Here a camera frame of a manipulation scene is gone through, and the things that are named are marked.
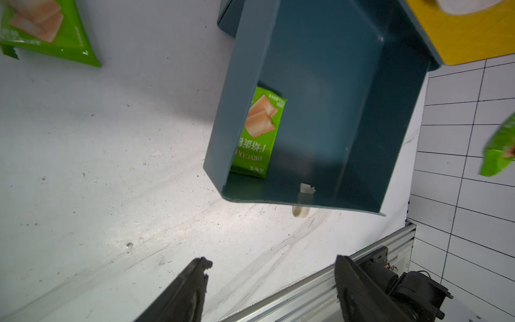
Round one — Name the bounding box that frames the teal drawer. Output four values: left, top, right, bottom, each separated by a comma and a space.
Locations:
204, 1, 437, 213

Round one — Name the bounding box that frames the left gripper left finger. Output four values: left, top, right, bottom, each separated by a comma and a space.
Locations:
136, 257, 213, 322

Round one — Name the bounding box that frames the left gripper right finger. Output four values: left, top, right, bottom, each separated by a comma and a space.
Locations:
335, 255, 414, 321

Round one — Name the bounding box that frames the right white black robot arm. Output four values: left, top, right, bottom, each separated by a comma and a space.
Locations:
356, 246, 453, 321

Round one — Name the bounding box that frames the green cookie packet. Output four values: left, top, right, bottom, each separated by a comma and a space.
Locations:
1, 0, 101, 67
231, 87, 287, 179
480, 114, 514, 177

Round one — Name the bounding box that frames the yellow drawer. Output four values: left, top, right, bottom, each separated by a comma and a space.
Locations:
406, 1, 514, 66

